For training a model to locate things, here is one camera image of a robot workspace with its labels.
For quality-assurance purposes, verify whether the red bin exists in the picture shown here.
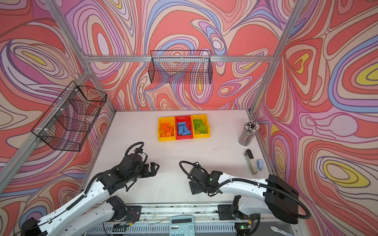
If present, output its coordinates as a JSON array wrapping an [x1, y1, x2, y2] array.
[[175, 116, 194, 140]]

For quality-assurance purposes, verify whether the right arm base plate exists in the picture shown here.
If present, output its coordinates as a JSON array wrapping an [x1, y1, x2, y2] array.
[[216, 205, 251, 221]]

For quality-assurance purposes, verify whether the left wire basket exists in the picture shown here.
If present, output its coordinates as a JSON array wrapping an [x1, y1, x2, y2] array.
[[31, 82, 107, 152]]

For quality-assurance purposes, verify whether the teal calculator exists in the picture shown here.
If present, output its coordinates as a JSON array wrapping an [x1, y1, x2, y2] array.
[[169, 215, 195, 236]]

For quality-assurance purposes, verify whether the small blue object by stapler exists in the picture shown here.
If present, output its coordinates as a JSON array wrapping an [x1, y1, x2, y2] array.
[[257, 159, 263, 171]]

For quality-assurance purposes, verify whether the green long brick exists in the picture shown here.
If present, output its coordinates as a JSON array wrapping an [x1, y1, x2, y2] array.
[[194, 124, 208, 134]]

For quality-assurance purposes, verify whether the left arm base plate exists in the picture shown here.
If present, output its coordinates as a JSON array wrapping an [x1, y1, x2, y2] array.
[[111, 205, 142, 223]]

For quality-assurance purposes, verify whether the green brick front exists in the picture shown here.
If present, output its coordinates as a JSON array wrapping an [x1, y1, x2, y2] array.
[[193, 119, 203, 125]]

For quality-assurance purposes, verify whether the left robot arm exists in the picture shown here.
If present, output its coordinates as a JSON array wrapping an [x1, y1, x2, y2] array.
[[20, 142, 159, 236]]

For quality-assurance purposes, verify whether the left yellow bin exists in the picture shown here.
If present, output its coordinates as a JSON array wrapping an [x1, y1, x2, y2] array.
[[157, 117, 176, 142]]

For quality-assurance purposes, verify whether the back wire basket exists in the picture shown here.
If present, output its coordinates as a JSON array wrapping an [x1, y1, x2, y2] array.
[[148, 49, 213, 85]]

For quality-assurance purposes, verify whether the clear cup of pencils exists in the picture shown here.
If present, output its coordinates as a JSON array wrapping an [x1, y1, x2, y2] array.
[[238, 121, 260, 146]]

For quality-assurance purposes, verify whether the yellow bin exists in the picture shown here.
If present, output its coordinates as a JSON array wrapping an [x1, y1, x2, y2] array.
[[191, 114, 211, 139], [157, 117, 176, 142]]

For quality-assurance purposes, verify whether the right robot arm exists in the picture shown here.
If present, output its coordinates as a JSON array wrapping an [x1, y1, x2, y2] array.
[[179, 160, 312, 224]]

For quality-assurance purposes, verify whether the right yellow bin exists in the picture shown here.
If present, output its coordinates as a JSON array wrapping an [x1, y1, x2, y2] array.
[[191, 114, 211, 139]]

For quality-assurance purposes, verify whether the white stapler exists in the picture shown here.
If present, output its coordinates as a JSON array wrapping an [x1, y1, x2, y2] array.
[[244, 149, 259, 175]]

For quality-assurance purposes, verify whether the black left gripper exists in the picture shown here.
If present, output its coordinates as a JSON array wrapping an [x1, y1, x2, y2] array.
[[126, 162, 161, 184]]

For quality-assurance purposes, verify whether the blue long brick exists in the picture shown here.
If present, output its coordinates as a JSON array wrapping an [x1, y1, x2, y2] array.
[[177, 122, 186, 135]]

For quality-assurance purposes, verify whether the wire basket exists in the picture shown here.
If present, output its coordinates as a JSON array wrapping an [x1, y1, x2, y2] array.
[[31, 82, 107, 152], [148, 49, 213, 85]]

